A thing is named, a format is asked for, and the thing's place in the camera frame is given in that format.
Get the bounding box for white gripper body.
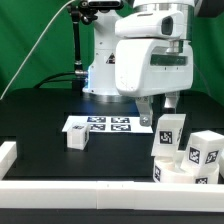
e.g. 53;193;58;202
115;39;193;97

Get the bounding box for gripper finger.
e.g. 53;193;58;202
164;91;180;114
135;96;153;126

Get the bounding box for white round stool seat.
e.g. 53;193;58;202
153;151;219;184

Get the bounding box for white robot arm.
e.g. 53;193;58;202
84;0;224;126

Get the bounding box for paper sheet with markers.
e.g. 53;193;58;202
62;116;152;134

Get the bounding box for white right barrier wall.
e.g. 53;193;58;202
219;151;224;179

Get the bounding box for white barrier wall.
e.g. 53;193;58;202
0;141;17;181
219;151;224;179
0;181;224;212

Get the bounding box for black camera on mount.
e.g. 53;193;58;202
79;0;124;10

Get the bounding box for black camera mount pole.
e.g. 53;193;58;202
67;4;86;94

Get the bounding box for black cables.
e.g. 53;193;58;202
32;71;83;90

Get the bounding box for white cable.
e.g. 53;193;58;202
0;0;78;101

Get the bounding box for white front barrier wall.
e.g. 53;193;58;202
0;181;224;212

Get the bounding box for white left barrier wall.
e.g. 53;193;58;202
0;141;17;181

